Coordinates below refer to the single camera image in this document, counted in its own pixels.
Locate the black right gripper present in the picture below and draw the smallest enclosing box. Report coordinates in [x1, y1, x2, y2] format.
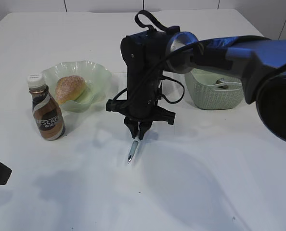
[106, 96, 176, 140]

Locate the blue grey pen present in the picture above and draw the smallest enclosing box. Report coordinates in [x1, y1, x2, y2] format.
[127, 137, 141, 164]

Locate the sugared bread roll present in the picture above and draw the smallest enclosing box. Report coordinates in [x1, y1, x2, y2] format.
[55, 75, 87, 105]

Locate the brown Nescafe coffee bottle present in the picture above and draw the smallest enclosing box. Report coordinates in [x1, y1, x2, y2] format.
[27, 74, 65, 141]

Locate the brown paper ball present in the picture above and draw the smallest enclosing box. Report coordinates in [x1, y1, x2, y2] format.
[215, 78, 229, 90]

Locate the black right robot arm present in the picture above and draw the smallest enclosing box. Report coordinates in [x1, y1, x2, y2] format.
[106, 31, 286, 141]

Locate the green wavy glass plate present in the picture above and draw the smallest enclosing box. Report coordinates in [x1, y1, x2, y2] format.
[42, 61, 112, 113]

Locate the green plastic basket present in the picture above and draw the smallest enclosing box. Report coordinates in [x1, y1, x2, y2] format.
[184, 69, 244, 110]

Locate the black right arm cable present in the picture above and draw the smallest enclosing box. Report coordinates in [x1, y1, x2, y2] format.
[113, 10, 184, 104]

